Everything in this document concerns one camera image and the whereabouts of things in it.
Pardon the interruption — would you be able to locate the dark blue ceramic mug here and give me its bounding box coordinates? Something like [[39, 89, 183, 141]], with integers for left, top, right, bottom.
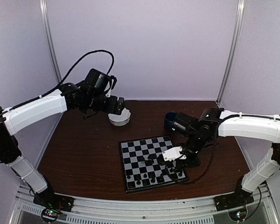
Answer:
[[164, 112, 177, 132]]

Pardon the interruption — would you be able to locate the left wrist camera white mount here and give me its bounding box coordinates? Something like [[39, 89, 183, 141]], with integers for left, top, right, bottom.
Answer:
[[105, 75, 117, 98]]

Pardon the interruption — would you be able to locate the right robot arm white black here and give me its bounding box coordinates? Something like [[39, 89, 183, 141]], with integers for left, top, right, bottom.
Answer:
[[162, 108, 280, 206]]

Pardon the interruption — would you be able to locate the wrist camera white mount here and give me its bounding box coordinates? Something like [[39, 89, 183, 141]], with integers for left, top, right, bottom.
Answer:
[[162, 146, 187, 161], [105, 75, 117, 98]]

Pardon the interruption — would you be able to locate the aluminium front rail frame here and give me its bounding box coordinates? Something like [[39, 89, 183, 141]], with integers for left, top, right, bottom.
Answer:
[[7, 184, 280, 224]]

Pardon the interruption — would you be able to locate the green led circuit board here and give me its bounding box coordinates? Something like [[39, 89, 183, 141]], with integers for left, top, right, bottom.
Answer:
[[41, 209, 59, 220], [229, 210, 247, 221]]

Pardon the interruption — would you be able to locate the folding black silver chessboard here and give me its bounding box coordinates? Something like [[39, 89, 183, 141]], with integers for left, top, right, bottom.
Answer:
[[118, 135, 189, 194]]

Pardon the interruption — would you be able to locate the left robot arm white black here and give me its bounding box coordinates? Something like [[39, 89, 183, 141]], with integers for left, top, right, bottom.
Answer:
[[0, 69, 125, 207]]

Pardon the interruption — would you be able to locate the right green led circuit board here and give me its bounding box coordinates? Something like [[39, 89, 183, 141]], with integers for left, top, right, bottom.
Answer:
[[229, 210, 247, 221]]

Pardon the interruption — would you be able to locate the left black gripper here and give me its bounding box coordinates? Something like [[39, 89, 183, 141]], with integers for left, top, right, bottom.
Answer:
[[86, 92, 125, 115]]

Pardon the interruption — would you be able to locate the left black braided cable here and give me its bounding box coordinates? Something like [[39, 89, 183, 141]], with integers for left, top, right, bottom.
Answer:
[[41, 49, 115, 98]]

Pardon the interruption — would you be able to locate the aluminium corner post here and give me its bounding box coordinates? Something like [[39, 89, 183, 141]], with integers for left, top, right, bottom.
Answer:
[[39, 0, 62, 92], [216, 0, 245, 105]]

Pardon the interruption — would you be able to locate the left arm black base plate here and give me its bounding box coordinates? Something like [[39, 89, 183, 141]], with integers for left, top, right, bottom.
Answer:
[[33, 192, 75, 212]]

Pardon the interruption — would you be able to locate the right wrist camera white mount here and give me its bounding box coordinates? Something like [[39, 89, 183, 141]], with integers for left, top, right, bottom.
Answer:
[[162, 146, 187, 161]]

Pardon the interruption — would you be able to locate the left green led circuit board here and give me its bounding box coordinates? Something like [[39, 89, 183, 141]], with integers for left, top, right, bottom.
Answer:
[[41, 209, 59, 220]]

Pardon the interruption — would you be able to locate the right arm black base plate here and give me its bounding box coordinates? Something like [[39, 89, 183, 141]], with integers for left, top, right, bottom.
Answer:
[[213, 193, 254, 211]]

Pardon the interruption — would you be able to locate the right aluminium corner post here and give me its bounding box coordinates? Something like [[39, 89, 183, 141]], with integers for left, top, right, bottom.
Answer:
[[216, 0, 245, 105]]

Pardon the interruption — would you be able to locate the left aluminium corner post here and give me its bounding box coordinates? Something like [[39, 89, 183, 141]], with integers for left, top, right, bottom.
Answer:
[[39, 0, 62, 92]]

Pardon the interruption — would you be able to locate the white scalloped ceramic bowl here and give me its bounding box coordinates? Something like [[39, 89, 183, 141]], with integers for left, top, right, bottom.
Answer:
[[108, 108, 131, 126]]

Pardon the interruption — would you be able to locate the pile of black chess pieces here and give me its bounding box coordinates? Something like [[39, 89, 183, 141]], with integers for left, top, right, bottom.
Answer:
[[145, 154, 161, 166]]

